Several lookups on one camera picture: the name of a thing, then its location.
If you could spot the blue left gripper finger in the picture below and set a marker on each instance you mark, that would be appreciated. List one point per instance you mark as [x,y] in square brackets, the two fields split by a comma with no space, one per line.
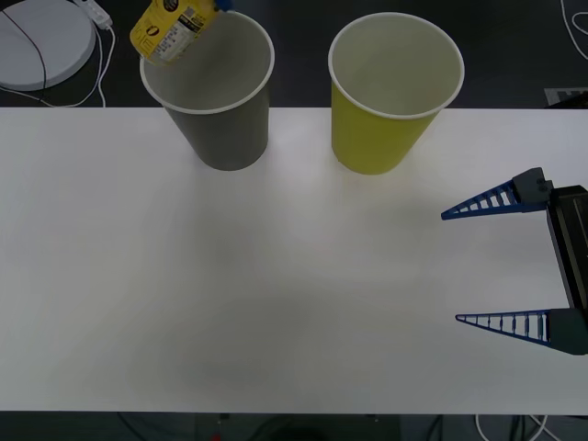
[225,5]

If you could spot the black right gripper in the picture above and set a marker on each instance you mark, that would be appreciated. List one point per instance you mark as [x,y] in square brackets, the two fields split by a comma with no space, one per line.
[572,248]

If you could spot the yellow drink bottle black cap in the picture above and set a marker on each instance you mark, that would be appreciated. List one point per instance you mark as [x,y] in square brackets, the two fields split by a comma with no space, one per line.
[165,32]

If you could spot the white power strip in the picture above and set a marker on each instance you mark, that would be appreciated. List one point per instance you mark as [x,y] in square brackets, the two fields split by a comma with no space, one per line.
[98,14]

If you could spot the grey floor box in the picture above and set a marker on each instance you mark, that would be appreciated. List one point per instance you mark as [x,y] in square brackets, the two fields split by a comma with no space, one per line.
[567,97]

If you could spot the white round disc base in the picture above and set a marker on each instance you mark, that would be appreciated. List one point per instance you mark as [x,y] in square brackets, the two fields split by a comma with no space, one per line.
[59,41]

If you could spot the yellow-green plastic bin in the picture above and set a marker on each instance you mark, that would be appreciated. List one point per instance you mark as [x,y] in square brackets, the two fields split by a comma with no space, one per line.
[367,142]

